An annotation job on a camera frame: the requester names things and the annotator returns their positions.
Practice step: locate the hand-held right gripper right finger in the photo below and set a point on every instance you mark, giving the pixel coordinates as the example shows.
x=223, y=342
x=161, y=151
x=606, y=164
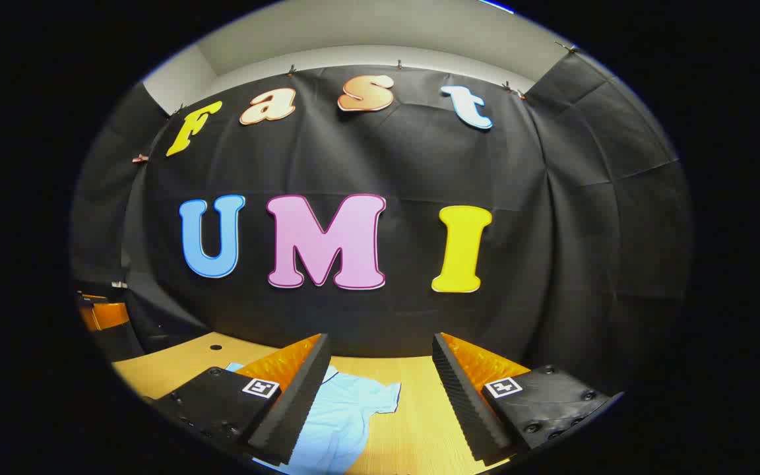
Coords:
x=466, y=402

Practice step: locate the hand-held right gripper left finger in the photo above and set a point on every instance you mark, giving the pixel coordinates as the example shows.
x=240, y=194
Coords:
x=301, y=396

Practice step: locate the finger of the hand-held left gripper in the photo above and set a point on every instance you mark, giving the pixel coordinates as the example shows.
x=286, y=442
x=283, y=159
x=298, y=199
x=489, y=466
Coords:
x=104, y=315

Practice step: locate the light blue T-shirt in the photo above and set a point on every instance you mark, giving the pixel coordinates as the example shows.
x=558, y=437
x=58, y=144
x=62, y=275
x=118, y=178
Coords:
x=347, y=422

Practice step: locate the black backdrop cloth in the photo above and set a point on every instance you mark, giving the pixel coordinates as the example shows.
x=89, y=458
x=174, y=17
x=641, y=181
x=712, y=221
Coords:
x=393, y=158

